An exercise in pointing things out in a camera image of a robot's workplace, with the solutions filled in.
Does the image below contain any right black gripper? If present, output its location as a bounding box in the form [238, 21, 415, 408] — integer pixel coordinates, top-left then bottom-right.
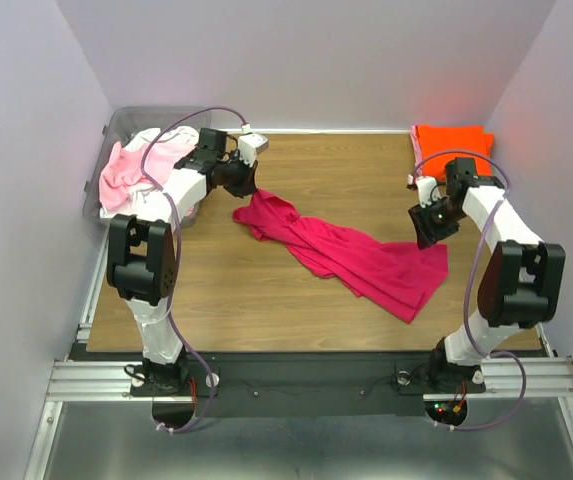
[407, 196, 467, 250]

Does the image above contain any magenta t shirt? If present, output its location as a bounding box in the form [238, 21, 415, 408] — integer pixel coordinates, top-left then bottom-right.
[232, 190, 449, 324]

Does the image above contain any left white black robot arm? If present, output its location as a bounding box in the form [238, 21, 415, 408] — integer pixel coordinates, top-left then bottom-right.
[106, 126, 269, 397]

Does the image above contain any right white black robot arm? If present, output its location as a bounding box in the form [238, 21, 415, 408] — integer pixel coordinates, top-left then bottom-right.
[407, 150, 566, 390]

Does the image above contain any folded orange t shirt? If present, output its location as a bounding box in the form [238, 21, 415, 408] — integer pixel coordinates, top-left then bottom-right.
[417, 124, 495, 182]

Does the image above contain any folded pink t shirt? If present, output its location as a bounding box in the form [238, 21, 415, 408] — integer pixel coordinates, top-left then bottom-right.
[410, 125, 423, 165]

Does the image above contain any white t shirt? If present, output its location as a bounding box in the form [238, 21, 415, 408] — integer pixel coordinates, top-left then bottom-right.
[99, 126, 199, 219]

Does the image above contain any clear plastic bin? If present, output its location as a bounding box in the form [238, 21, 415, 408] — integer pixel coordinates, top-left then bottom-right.
[82, 106, 211, 224]

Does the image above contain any small circuit board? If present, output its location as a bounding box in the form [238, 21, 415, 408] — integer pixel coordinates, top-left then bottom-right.
[432, 400, 467, 422]

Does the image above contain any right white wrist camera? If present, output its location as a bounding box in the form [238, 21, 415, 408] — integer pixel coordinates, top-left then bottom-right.
[407, 175, 442, 208]

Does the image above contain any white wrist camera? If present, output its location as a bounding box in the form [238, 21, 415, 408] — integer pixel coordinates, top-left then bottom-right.
[407, 175, 442, 208]
[237, 123, 269, 167]

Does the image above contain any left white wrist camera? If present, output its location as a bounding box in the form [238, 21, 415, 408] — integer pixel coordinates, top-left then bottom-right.
[237, 123, 269, 167]

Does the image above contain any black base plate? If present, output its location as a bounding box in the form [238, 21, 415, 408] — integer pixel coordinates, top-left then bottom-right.
[50, 352, 463, 426]

